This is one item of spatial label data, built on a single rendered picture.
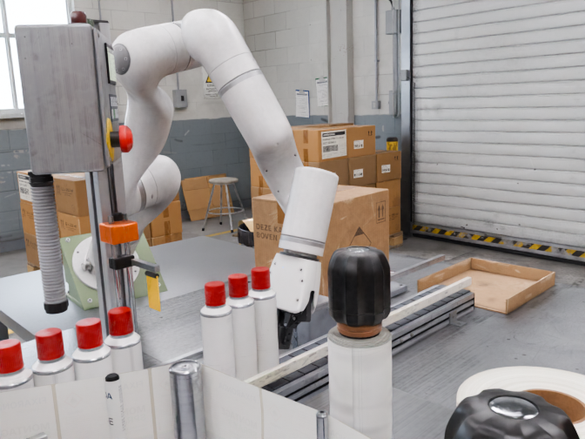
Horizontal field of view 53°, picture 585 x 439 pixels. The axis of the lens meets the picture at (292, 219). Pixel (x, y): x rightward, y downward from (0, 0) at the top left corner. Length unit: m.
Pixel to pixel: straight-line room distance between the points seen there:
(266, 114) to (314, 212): 0.19
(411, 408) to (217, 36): 0.72
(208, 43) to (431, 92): 4.73
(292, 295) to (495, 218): 4.51
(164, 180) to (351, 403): 0.86
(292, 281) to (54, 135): 0.48
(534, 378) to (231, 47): 0.72
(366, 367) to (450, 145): 4.94
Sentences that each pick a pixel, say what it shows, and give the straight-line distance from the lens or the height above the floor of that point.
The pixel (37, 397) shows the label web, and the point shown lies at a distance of 0.75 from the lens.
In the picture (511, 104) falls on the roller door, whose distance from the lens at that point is 5.33.
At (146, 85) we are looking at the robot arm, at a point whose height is 1.41.
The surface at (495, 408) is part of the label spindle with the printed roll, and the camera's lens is 0.40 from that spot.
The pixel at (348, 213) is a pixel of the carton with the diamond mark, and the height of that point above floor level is 1.08.
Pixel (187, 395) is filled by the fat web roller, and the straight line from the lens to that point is 0.72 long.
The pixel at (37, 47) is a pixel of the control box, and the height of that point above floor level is 1.45.
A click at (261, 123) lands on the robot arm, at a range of 1.07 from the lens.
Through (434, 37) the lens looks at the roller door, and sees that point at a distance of 5.75.
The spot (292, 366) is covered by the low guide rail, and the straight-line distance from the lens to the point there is 1.08.
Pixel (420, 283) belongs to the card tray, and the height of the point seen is 0.86.
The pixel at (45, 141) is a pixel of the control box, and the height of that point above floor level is 1.33.
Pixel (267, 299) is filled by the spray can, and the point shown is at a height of 1.04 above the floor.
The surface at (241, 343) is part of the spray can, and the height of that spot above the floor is 0.97.
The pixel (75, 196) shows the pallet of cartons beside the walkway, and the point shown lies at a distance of 4.29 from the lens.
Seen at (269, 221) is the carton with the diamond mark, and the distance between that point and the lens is 1.55.
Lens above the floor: 1.37
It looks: 11 degrees down
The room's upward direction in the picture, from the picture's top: 2 degrees counter-clockwise
